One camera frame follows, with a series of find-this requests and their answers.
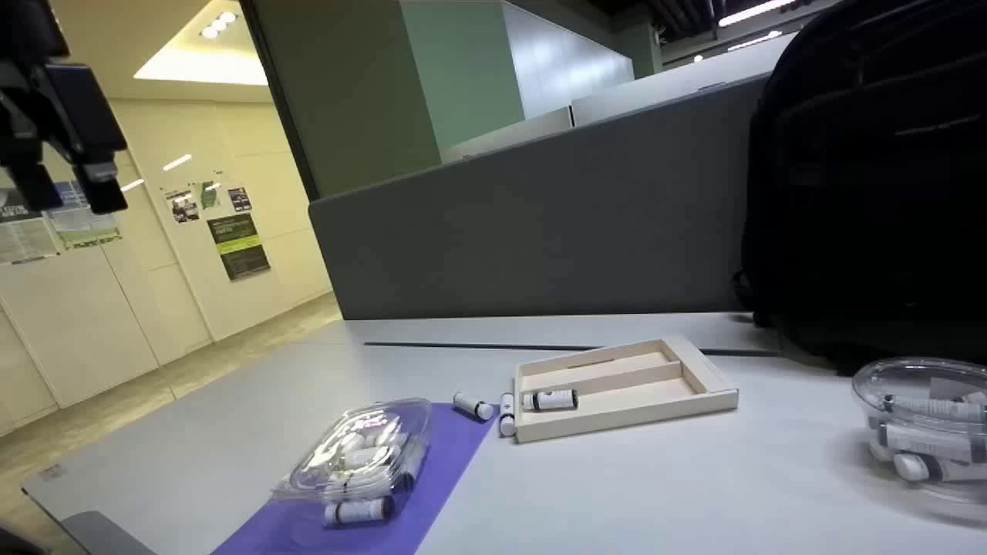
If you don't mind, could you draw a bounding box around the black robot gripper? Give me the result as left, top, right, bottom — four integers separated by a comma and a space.
0, 0, 134, 218

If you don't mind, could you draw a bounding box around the small grey blue object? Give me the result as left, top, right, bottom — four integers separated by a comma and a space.
452, 391, 499, 426

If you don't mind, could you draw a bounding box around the light wooden divided box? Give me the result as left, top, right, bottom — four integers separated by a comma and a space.
510, 332, 745, 447

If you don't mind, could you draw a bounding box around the recessed ceiling light panel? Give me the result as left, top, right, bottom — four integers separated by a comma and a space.
130, 0, 272, 89

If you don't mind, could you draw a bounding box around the green pillar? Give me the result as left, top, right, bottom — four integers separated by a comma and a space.
239, 0, 527, 202

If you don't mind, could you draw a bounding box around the clear plastic bag of bottles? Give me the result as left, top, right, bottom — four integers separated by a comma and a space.
270, 393, 435, 505

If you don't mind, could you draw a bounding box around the small white-label bottle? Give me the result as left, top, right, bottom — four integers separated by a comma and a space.
322, 493, 397, 531
888, 451, 987, 486
878, 391, 983, 426
872, 418, 981, 465
322, 465, 417, 503

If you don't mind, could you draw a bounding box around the purple mat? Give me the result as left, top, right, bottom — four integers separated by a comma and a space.
209, 400, 499, 555

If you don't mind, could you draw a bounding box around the grey desk partition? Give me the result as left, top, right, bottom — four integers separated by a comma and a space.
310, 75, 772, 324

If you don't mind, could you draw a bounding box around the small bottle with red logo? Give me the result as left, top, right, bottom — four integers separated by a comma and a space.
497, 387, 521, 441
526, 386, 580, 416

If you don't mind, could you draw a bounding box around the ceiling strip light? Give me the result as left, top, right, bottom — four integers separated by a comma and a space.
715, 0, 803, 31

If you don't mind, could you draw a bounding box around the black backpack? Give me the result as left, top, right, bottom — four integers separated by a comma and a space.
731, 0, 987, 375

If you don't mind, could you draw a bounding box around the clear glass bowl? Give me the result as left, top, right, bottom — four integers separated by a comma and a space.
850, 354, 987, 531

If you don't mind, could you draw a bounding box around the blue and green wall poster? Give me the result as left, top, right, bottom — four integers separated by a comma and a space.
43, 180, 123, 254

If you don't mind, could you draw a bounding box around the pale text wall poster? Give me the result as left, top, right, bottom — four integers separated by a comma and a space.
0, 187, 64, 269

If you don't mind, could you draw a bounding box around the small photo wall poster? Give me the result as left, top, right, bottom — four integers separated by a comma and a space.
165, 187, 203, 227

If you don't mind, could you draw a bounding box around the dark green wall poster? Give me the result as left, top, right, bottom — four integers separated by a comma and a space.
203, 208, 275, 284

